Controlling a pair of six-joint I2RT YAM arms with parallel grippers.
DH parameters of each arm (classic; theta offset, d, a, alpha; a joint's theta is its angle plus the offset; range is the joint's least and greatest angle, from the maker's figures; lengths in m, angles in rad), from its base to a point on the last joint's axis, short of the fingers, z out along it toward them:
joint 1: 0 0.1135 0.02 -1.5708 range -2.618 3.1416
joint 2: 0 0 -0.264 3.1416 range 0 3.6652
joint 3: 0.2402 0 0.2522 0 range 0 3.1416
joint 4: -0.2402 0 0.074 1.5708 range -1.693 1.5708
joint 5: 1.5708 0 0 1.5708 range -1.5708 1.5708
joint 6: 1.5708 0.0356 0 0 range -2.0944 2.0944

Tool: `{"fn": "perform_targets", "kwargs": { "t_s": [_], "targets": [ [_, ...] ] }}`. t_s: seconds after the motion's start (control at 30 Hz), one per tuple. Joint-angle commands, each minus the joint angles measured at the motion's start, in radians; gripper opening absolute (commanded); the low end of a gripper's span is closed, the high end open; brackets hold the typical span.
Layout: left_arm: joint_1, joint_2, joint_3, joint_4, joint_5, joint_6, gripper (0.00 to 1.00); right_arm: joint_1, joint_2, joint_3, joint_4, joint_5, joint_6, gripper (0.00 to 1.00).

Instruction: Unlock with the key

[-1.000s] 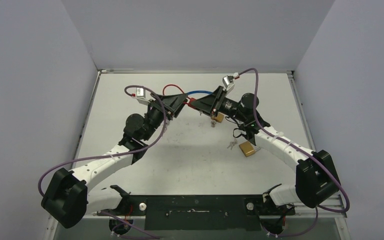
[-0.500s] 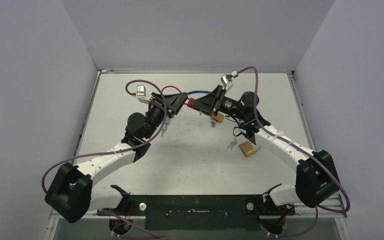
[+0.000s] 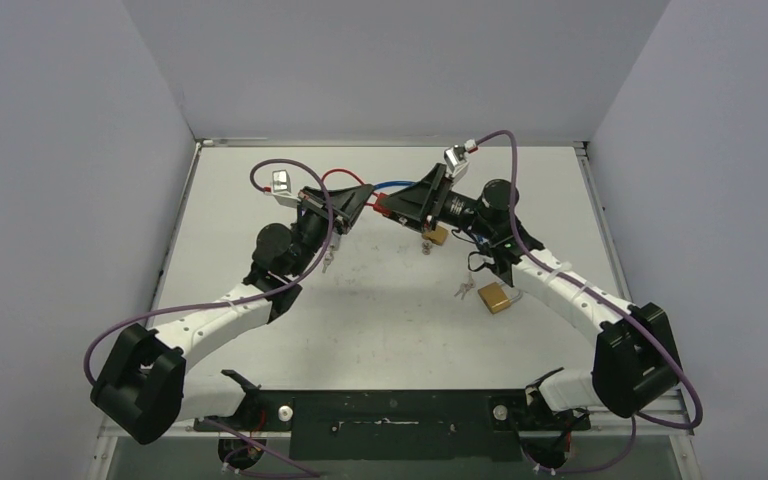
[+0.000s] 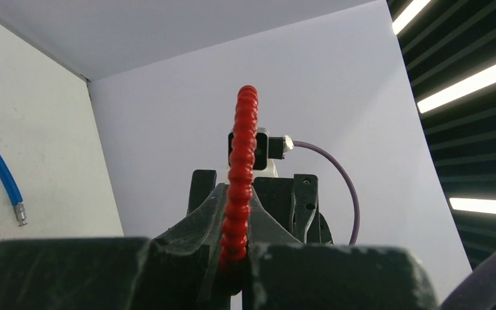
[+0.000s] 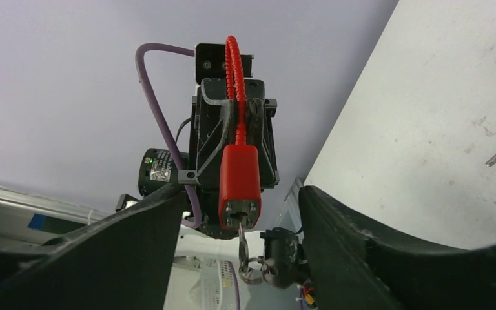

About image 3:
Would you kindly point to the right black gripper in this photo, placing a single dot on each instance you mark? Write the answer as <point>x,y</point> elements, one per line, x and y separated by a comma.
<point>435,194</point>

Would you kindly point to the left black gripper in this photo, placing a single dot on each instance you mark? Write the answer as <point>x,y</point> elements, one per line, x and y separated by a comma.
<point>347,204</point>

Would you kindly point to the brass padlock long shackle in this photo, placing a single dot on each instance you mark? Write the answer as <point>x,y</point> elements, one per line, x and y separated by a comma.
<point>437,236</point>

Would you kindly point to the blue lock keys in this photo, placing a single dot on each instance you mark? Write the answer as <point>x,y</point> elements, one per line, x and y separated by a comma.
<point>329,257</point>

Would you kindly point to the blue cable lock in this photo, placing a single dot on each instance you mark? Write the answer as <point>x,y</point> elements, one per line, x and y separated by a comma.
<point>394,184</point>

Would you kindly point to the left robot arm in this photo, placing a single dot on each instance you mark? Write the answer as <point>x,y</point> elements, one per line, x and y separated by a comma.
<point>144,386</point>

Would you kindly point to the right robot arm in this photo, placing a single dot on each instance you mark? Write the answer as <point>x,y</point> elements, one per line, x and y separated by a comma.
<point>635,357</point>

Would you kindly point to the loose silver keys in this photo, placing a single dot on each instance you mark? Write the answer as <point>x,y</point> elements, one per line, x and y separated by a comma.
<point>465,287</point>

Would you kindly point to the brass padlock short shackle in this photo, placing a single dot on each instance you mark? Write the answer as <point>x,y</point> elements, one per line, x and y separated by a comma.
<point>499,296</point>

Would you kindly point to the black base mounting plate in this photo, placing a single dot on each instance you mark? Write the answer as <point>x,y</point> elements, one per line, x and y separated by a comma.
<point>383,425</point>

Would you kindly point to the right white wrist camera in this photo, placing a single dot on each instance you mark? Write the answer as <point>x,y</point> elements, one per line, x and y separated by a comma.
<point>456,159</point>

